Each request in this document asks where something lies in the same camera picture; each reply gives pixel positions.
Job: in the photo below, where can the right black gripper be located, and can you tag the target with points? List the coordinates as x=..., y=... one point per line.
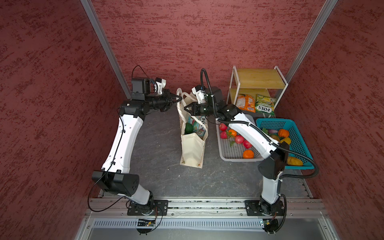
x=196, y=111

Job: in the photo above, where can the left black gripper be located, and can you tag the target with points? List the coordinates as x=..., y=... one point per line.
x=168, y=96

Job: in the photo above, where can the green bell pepper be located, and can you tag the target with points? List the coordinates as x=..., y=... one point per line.
x=189, y=129

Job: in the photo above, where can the cream floral tote bag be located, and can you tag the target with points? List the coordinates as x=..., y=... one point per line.
x=193, y=147

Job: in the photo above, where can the teal Fox's candy bag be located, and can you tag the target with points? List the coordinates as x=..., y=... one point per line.
x=199, y=125

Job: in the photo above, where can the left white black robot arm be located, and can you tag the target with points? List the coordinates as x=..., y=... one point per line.
x=115, y=177

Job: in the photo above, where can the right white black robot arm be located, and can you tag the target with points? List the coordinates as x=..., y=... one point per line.
x=274, y=154

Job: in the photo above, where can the orange snack bag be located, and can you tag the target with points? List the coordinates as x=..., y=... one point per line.
x=246, y=103

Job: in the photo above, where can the green Fox's candy bag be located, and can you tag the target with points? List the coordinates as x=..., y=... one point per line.
x=265, y=105

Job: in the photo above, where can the small dark pink fruit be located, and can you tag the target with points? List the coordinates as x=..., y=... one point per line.
x=223, y=135

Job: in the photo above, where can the small orange persimmon fruit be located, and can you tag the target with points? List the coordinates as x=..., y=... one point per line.
x=232, y=133

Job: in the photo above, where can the white plastic fruit basket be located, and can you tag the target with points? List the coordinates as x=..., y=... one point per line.
x=230, y=151

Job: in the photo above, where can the pink apple middle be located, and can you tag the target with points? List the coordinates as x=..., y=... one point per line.
x=239, y=139

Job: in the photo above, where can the small red fruit front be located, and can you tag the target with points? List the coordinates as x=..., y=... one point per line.
x=247, y=144

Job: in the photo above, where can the white wooden two-tier shelf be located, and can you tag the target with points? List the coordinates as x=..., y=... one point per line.
x=254, y=82

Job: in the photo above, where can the light purple yam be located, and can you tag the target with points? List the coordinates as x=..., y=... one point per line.
x=271, y=131

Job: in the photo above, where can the brown kiwi potato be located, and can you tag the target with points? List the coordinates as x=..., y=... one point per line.
x=275, y=137

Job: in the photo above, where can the orange bell pepper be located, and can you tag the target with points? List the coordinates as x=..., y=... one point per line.
x=282, y=133

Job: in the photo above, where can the teal plastic vegetable basket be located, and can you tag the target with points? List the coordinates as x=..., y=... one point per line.
x=298, y=148

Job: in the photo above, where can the yellow bell pepper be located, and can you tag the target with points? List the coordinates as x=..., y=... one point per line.
x=286, y=140

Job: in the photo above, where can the yellow potato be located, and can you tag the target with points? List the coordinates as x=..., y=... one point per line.
x=292, y=161

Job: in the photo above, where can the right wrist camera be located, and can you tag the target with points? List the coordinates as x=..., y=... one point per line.
x=205, y=96

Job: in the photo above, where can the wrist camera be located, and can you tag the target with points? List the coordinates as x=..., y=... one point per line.
x=205, y=96
x=143, y=88

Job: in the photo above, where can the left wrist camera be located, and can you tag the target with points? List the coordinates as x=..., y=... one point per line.
x=143, y=88

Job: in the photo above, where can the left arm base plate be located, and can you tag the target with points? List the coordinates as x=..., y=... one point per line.
x=153, y=208

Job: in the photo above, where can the aluminium rail frame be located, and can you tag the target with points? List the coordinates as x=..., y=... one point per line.
x=206, y=214

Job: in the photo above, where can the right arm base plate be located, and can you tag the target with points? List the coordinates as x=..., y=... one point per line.
x=261, y=208

